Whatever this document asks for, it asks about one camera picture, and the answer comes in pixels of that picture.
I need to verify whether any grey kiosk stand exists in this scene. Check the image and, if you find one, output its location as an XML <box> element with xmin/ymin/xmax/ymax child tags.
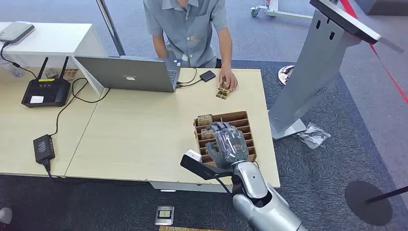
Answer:
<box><xmin>268</xmin><ymin>9</ymin><xmax>362</xmax><ymax>141</ymax></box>

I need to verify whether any red barrier tape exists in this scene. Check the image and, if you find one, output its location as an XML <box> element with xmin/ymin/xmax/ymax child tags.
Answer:
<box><xmin>339</xmin><ymin>0</ymin><xmax>408</xmax><ymax>105</ymax></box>

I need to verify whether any brown slotted card holder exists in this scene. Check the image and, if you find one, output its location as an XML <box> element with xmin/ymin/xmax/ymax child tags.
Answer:
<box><xmin>193</xmin><ymin>110</ymin><xmax>257</xmax><ymax>167</ymax></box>

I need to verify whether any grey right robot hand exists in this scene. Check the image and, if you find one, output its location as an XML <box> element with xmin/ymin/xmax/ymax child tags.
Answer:
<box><xmin>205</xmin><ymin>121</ymin><xmax>250</xmax><ymax>169</ymax></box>

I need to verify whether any person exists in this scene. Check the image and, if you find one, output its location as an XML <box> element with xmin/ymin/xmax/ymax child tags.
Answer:
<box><xmin>142</xmin><ymin>0</ymin><xmax>239</xmax><ymax>92</ymax></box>

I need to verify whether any grey floor socket box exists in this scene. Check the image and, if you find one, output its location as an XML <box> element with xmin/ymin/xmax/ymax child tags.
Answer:
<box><xmin>154</xmin><ymin>205</ymin><xmax>175</xmax><ymax>226</ymax></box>

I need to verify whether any black wifi router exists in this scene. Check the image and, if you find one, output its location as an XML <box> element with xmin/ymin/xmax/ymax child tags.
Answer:
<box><xmin>21</xmin><ymin>56</ymin><xmax>71</xmax><ymax>108</ymax></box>

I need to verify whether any white side cabinet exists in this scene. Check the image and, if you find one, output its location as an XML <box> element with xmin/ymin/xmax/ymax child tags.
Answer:
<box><xmin>0</xmin><ymin>22</ymin><xmax>108</xmax><ymax>96</ymax></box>

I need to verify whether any grey flat device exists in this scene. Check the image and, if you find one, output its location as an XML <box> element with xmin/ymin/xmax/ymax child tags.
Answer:
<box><xmin>0</xmin><ymin>21</ymin><xmax>35</xmax><ymax>45</ymax></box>

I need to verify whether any stack of patterned cards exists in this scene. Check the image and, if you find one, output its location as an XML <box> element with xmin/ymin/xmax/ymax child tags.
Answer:
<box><xmin>215</xmin><ymin>82</ymin><xmax>231</xmax><ymax>101</ymax></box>

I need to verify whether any black round stanchion base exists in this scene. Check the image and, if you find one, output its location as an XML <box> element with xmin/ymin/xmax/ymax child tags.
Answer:
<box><xmin>344</xmin><ymin>180</ymin><xmax>408</xmax><ymax>227</ymax></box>

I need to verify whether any black drive cable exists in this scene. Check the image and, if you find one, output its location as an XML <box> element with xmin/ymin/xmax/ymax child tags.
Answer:
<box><xmin>176</xmin><ymin>67</ymin><xmax>204</xmax><ymax>88</ymax></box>

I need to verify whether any crumpled clear plastic bag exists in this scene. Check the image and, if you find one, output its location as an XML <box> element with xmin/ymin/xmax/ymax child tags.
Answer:
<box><xmin>296</xmin><ymin>122</ymin><xmax>332</xmax><ymax>150</ymax></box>

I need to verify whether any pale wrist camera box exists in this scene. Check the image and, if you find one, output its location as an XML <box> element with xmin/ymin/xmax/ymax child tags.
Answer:
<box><xmin>180</xmin><ymin>149</ymin><xmax>234</xmax><ymax>181</ymax></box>

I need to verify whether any chrome round stanchion base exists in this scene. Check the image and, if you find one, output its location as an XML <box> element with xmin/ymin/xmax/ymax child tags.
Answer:
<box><xmin>277</xmin><ymin>65</ymin><xmax>296</xmax><ymax>87</ymax></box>

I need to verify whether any small black external drive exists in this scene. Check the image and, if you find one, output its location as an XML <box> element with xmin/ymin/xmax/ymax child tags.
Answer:
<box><xmin>199</xmin><ymin>70</ymin><xmax>217</xmax><ymax>83</ymax></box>

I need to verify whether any dark slanted metal pole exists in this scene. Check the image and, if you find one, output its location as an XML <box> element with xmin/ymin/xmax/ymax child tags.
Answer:
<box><xmin>95</xmin><ymin>0</ymin><xmax>127</xmax><ymax>57</ymax></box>

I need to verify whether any person's left hand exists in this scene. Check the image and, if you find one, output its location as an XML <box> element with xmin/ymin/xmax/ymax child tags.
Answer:
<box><xmin>218</xmin><ymin>65</ymin><xmax>239</xmax><ymax>92</ymax></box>

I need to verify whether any black power cable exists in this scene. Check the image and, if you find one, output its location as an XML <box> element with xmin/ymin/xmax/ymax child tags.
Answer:
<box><xmin>44</xmin><ymin>77</ymin><xmax>111</xmax><ymax>178</ymax></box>

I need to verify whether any black power adapter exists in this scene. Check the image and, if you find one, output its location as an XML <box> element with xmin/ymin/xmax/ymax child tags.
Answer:
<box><xmin>33</xmin><ymin>134</ymin><xmax>56</xmax><ymax>165</ymax></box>

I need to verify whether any grey laptop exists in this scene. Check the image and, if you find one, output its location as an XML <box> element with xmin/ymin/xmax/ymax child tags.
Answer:
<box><xmin>74</xmin><ymin>55</ymin><xmax>182</xmax><ymax>93</ymax></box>

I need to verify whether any white wheeled cart base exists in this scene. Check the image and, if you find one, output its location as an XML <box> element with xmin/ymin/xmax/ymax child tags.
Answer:
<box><xmin>250</xmin><ymin>0</ymin><xmax>315</xmax><ymax>22</ymax></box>

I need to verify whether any black kiosk screen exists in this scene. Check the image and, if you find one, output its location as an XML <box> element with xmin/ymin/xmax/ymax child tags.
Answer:
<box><xmin>309</xmin><ymin>0</ymin><xmax>406</xmax><ymax>54</ymax></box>

